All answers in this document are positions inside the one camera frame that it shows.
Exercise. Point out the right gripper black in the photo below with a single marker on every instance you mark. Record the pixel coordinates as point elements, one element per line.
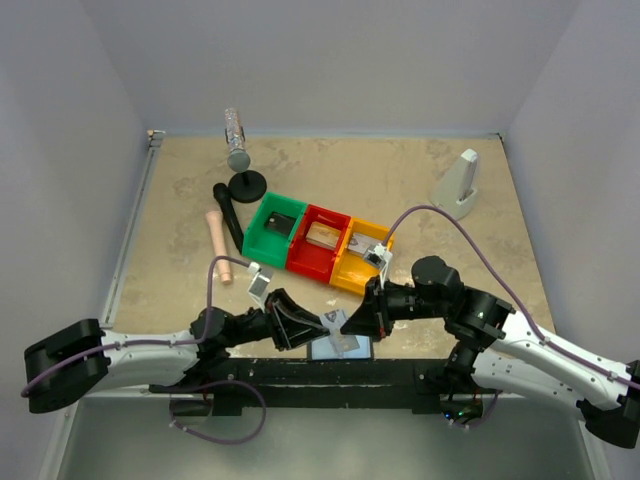
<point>378,306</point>

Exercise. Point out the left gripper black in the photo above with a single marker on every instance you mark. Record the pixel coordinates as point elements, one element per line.
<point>275,318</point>

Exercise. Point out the black VIP card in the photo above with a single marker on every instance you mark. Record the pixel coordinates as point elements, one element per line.
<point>279,223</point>

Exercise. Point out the black leather card holder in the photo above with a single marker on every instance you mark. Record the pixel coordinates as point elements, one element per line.
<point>320,350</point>

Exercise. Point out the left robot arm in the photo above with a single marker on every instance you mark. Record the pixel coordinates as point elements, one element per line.
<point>83,358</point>

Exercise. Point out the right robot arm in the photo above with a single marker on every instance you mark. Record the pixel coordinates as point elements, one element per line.
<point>499,348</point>

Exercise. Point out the silver cards in yellow bin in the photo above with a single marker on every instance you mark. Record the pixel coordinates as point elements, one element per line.
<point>360,243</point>

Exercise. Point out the gold cards in red bin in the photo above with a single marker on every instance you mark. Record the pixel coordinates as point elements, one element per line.
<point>323,236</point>

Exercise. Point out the yellow plastic bin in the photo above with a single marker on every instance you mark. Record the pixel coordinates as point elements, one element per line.
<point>350,272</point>

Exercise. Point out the red plastic bin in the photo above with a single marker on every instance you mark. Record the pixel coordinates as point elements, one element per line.
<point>311,260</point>

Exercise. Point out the green plastic bin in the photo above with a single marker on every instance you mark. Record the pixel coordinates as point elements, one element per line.
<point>263,246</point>

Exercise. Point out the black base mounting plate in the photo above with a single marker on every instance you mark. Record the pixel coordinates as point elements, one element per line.
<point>417,385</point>

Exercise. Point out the pink cylinder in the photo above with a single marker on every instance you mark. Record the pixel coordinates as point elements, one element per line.
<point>214,219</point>

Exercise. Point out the glitter tube on black stand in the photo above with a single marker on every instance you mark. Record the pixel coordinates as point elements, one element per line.
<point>245,185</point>

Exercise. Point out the white wedge stand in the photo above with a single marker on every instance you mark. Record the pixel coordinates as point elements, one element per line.
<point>456,192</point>

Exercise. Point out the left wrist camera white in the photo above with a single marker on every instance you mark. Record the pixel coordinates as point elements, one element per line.
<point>258,289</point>

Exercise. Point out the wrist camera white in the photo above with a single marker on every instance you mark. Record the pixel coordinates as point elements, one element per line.
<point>258,289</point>
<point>379,257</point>

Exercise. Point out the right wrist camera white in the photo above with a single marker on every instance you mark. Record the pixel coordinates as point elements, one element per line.
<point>379,257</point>

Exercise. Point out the black bin handle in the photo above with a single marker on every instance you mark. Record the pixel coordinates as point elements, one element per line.
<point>222,195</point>

